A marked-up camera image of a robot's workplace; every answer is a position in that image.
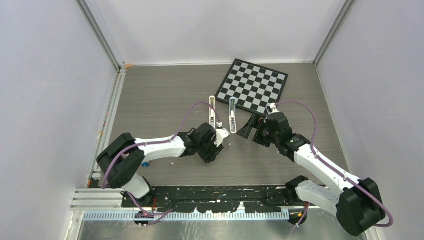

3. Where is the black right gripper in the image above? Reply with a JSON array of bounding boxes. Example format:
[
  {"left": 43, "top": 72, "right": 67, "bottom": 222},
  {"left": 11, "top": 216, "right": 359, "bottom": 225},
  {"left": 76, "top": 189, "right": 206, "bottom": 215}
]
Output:
[{"left": 237, "top": 113, "right": 280, "bottom": 148}]

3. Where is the light blue white stapler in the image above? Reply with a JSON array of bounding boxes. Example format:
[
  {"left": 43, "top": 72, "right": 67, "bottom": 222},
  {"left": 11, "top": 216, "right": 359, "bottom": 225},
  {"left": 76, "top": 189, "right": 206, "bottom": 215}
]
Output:
[{"left": 228, "top": 97, "right": 237, "bottom": 134}]

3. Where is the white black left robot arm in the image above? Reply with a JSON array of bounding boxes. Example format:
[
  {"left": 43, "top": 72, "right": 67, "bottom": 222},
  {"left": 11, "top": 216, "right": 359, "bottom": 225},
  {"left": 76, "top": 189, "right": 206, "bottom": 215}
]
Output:
[{"left": 96, "top": 123, "right": 230, "bottom": 207}]

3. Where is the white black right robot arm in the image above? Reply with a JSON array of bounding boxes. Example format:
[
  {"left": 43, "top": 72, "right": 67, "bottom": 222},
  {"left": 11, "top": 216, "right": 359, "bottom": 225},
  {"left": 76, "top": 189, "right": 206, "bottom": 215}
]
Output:
[{"left": 237, "top": 112, "right": 389, "bottom": 237}]

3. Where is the black white chessboard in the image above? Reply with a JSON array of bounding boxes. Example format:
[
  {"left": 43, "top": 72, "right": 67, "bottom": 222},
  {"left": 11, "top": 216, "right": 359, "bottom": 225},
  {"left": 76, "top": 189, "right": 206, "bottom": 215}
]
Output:
[{"left": 215, "top": 58, "right": 289, "bottom": 116}]

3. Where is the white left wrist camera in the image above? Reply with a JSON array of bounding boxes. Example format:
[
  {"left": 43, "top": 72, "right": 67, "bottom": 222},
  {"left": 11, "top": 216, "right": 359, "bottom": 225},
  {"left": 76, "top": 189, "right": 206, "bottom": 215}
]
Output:
[{"left": 214, "top": 122, "right": 230, "bottom": 147}]

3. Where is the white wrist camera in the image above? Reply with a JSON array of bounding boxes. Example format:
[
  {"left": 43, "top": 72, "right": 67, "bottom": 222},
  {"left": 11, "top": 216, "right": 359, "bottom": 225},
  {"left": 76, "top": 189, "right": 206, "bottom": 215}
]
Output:
[
  {"left": 266, "top": 103, "right": 280, "bottom": 115},
  {"left": 214, "top": 122, "right": 230, "bottom": 147}
]

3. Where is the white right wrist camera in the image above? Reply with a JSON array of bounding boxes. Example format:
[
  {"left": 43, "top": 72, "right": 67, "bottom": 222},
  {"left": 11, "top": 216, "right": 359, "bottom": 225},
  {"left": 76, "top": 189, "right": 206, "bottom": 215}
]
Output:
[{"left": 266, "top": 103, "right": 280, "bottom": 115}]

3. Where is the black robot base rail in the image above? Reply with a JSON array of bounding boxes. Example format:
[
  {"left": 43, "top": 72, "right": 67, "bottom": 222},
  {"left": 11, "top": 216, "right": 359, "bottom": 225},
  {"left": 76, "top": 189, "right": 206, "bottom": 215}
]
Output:
[{"left": 120, "top": 185, "right": 307, "bottom": 214}]

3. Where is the left aluminium corner post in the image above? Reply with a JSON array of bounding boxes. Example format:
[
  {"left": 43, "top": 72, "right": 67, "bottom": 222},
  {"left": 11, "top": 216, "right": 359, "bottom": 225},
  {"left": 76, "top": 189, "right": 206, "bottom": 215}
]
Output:
[{"left": 75, "top": 0, "right": 125, "bottom": 72}]

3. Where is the aluminium corner post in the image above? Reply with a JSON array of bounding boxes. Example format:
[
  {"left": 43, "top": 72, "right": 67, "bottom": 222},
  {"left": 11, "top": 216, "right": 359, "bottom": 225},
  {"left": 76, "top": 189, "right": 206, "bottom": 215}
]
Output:
[
  {"left": 75, "top": 0, "right": 125, "bottom": 72},
  {"left": 313, "top": 0, "right": 356, "bottom": 67}
]

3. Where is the right aluminium corner post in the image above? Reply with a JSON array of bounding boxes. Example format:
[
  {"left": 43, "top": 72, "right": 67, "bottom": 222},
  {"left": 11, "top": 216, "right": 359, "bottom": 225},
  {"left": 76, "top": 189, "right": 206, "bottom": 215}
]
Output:
[{"left": 313, "top": 0, "right": 356, "bottom": 67}]

